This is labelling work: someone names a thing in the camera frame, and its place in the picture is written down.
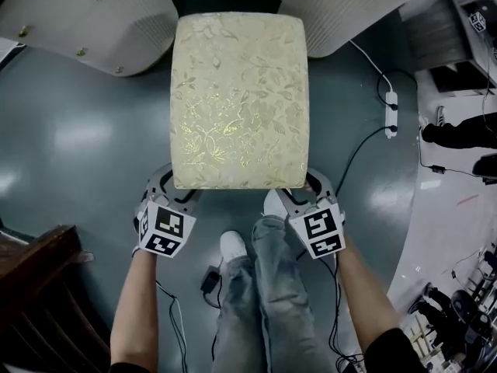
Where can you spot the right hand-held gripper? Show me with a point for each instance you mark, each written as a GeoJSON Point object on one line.
{"type": "Point", "coordinates": [322, 231]}

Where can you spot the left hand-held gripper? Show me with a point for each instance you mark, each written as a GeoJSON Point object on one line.
{"type": "Point", "coordinates": [167, 227]}

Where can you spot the cream floral cushion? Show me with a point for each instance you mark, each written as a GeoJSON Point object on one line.
{"type": "Point", "coordinates": [240, 99]}

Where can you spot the white curved counter table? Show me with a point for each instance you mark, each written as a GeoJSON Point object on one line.
{"type": "Point", "coordinates": [97, 25]}

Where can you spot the person's left forearm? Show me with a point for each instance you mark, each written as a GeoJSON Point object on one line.
{"type": "Point", "coordinates": [134, 305]}

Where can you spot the person's right forearm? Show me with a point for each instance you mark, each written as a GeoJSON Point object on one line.
{"type": "Point", "coordinates": [365, 297]}

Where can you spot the person's right white shoe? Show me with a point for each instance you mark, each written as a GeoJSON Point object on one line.
{"type": "Point", "coordinates": [273, 204]}

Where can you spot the person's white shoe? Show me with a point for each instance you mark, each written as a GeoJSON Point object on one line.
{"type": "Point", "coordinates": [273, 204]}
{"type": "Point", "coordinates": [233, 245]}

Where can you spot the person's left white shoe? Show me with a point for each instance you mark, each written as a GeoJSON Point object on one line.
{"type": "Point", "coordinates": [233, 245]}

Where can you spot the person's right leg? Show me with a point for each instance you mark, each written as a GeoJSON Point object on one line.
{"type": "Point", "coordinates": [283, 286]}

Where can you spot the person's leg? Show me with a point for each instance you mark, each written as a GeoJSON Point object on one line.
{"type": "Point", "coordinates": [283, 286]}
{"type": "Point", "coordinates": [237, 317]}

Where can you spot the black power adapter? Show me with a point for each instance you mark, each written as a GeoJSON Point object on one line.
{"type": "Point", "coordinates": [210, 279]}

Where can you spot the white power strip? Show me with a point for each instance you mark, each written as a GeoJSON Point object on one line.
{"type": "Point", "coordinates": [391, 111]}

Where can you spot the small black adapter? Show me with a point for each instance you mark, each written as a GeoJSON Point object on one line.
{"type": "Point", "coordinates": [437, 168]}

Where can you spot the person's left leg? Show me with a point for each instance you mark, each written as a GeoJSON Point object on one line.
{"type": "Point", "coordinates": [237, 317]}

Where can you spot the dark wooden furniture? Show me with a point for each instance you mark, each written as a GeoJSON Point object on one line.
{"type": "Point", "coordinates": [39, 286]}

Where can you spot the black office chair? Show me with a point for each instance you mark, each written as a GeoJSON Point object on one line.
{"type": "Point", "coordinates": [471, 317]}

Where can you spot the white paper sheet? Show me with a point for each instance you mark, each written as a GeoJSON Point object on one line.
{"type": "Point", "coordinates": [7, 49]}

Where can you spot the grey desk with shelves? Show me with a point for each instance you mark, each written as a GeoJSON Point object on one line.
{"type": "Point", "coordinates": [438, 18]}

